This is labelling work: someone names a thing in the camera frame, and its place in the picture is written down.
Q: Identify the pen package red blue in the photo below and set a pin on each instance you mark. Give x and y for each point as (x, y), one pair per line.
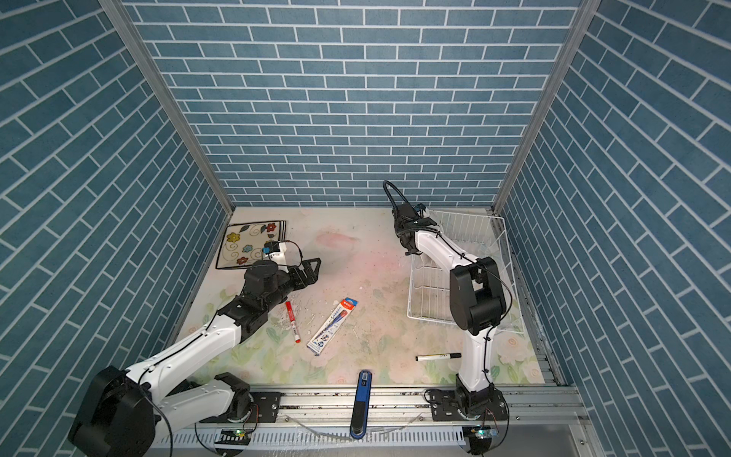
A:
(331, 326)

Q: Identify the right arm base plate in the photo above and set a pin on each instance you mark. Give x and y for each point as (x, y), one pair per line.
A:
(453, 405)

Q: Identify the blue black handheld device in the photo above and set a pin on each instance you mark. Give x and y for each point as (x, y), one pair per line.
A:
(360, 411)

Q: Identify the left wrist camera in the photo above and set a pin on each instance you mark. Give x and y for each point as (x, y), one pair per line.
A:
(275, 251)

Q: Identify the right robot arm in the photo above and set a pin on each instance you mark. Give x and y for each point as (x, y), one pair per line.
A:
(478, 299)

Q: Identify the red marker pen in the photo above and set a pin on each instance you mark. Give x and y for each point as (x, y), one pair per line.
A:
(293, 322)

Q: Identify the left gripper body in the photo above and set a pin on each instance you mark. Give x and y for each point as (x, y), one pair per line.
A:
(296, 282)

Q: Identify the white wire dish rack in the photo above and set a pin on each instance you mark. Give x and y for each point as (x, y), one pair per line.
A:
(480, 234)

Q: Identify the white cable duct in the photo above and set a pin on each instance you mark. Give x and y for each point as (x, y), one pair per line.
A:
(291, 438)

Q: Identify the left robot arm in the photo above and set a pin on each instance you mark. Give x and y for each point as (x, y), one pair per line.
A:
(124, 411)

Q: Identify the black white marker pen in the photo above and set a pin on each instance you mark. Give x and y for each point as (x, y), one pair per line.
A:
(438, 356)

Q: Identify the right circuit board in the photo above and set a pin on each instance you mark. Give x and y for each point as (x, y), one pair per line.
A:
(482, 433)

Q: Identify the black square plate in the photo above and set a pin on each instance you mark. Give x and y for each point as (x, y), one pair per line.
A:
(243, 244)

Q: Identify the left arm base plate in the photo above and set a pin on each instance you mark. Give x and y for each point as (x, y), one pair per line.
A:
(255, 407)

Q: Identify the left circuit board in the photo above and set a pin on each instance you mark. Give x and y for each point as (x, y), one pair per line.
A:
(237, 437)

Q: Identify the aluminium rail frame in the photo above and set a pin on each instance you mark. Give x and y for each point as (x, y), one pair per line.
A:
(547, 419)

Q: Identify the circuit board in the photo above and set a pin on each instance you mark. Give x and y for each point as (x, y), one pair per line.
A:
(237, 437)
(482, 433)

